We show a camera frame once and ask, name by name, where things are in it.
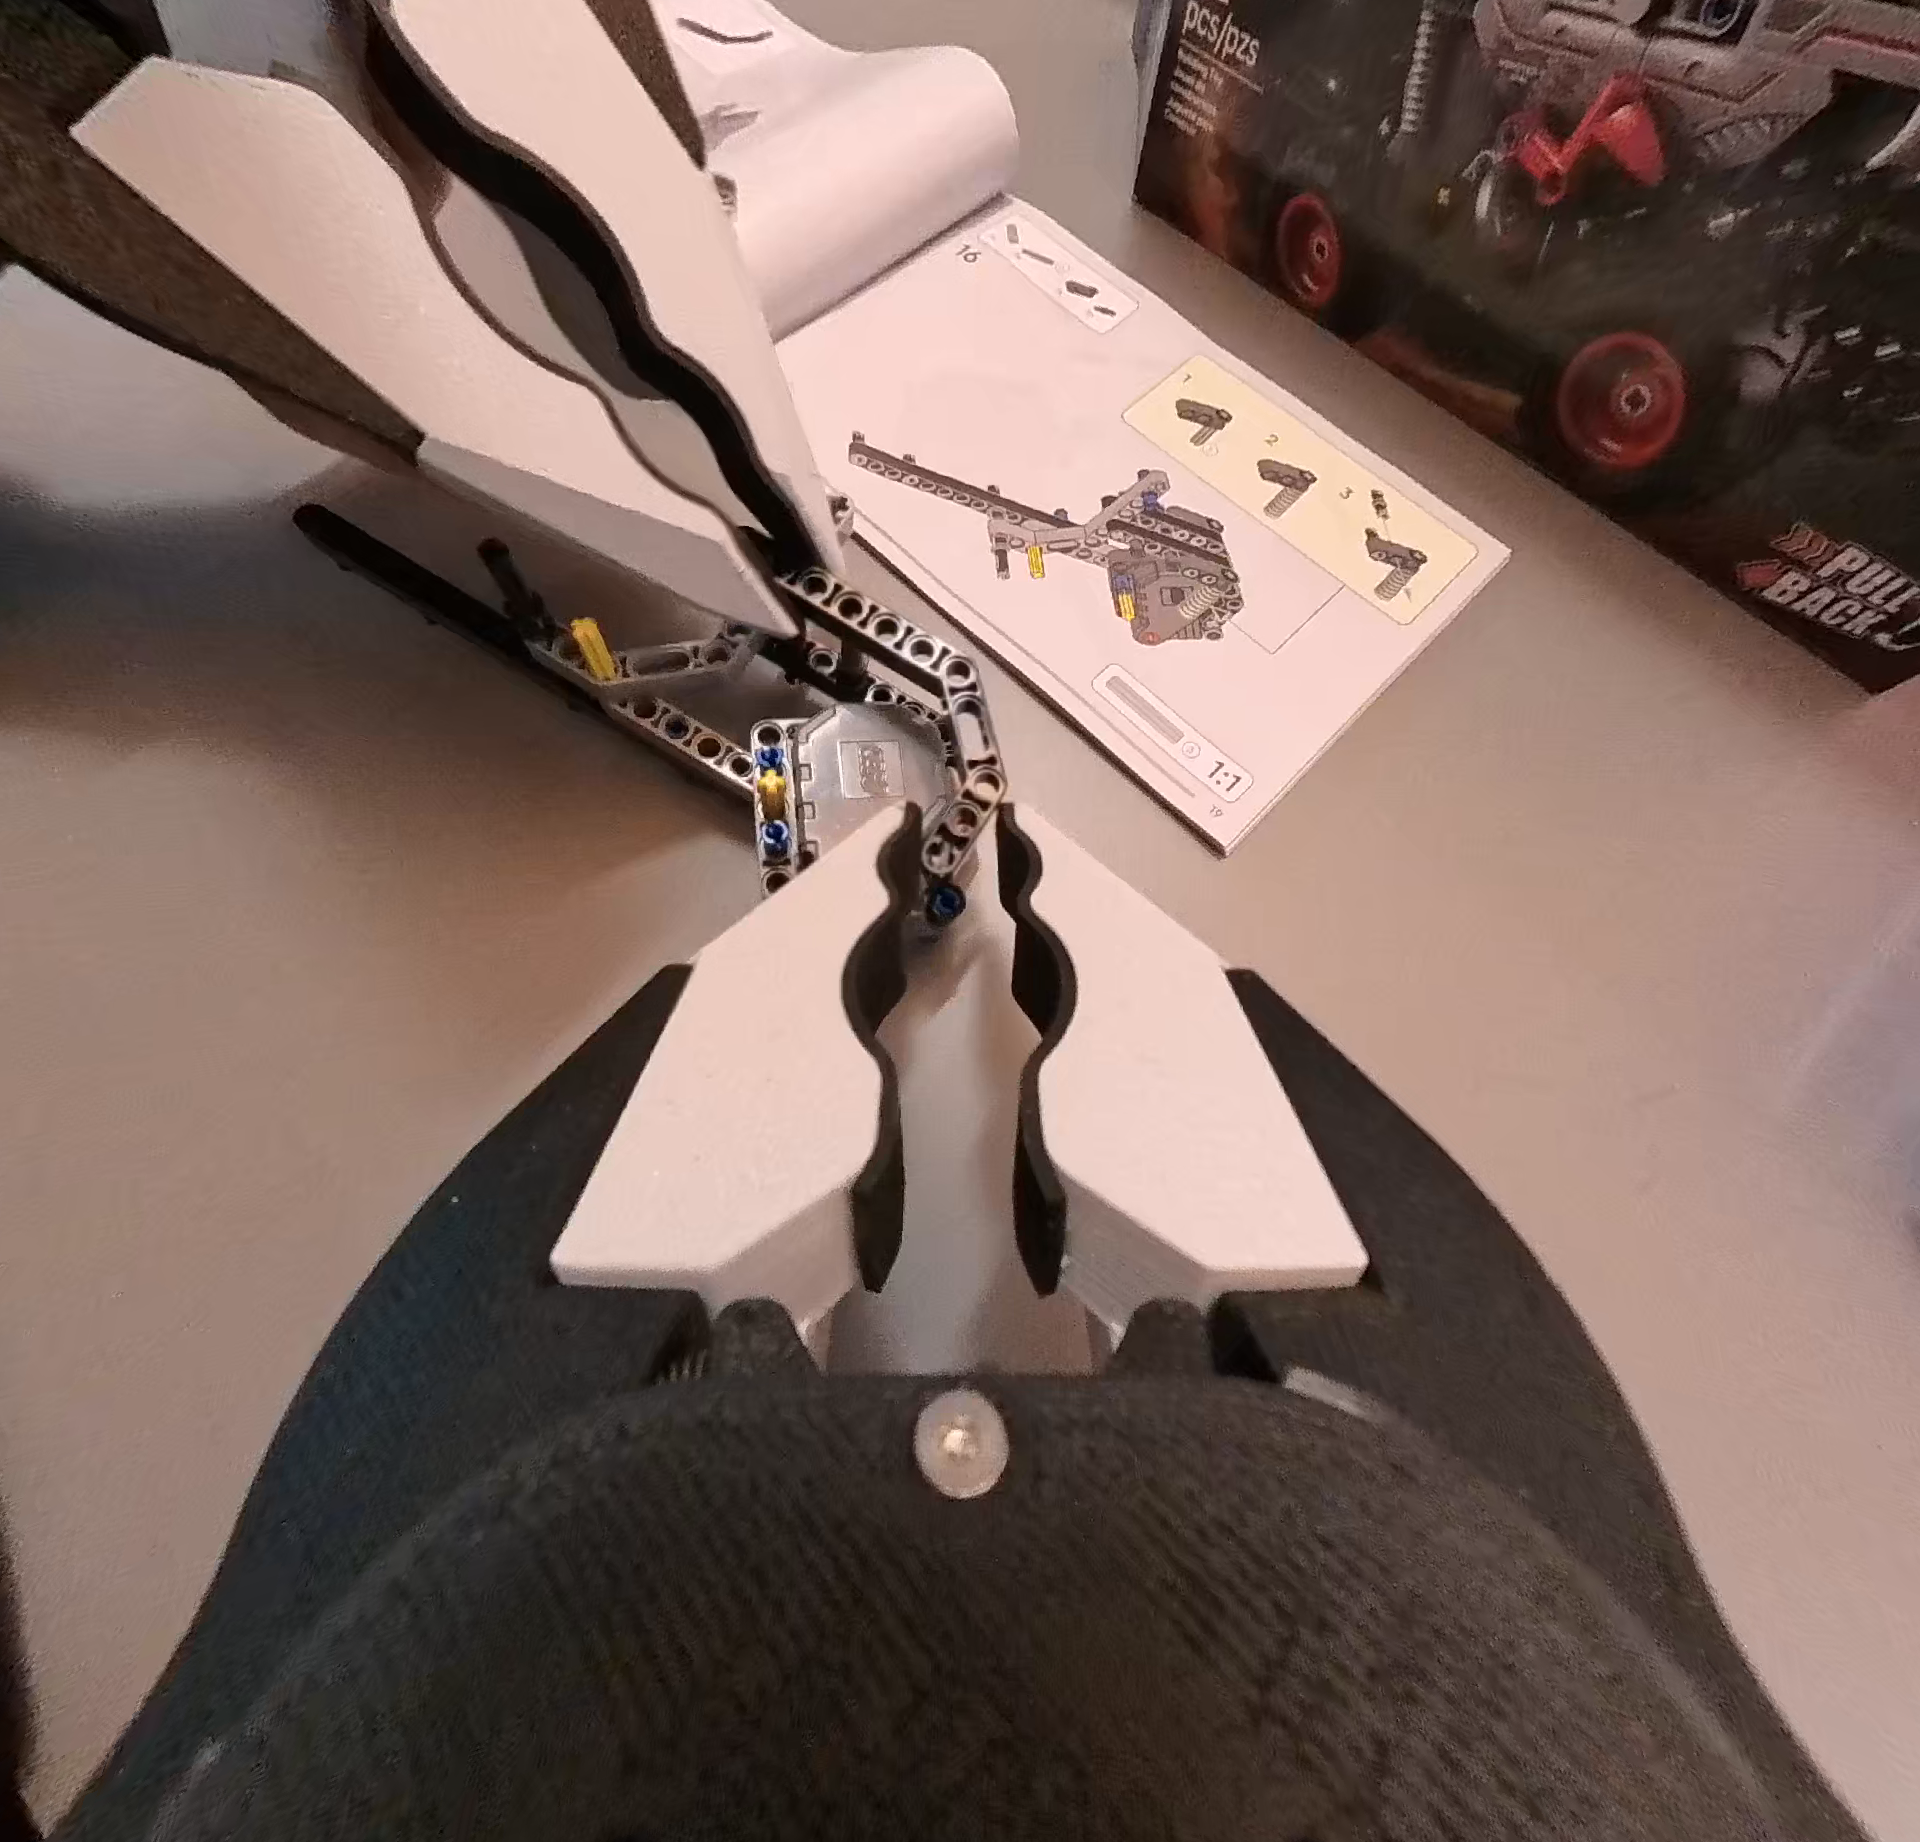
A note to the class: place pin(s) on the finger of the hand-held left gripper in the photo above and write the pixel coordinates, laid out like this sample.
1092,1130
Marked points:
601,85
376,326

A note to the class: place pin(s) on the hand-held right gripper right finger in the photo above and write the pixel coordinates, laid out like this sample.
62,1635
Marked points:
1187,1123

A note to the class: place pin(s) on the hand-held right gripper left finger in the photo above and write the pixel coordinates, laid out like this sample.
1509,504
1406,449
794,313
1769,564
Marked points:
721,1123

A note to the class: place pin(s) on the grey toy brick assembly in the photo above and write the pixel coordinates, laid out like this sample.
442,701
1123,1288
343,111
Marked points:
856,770

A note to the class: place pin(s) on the black bent toy beam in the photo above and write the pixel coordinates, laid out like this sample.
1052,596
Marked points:
902,635

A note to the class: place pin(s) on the open instruction booklet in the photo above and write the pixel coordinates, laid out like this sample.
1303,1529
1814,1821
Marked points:
1052,373

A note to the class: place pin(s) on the dark toy truck box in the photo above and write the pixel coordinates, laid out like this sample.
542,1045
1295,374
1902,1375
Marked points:
1501,146

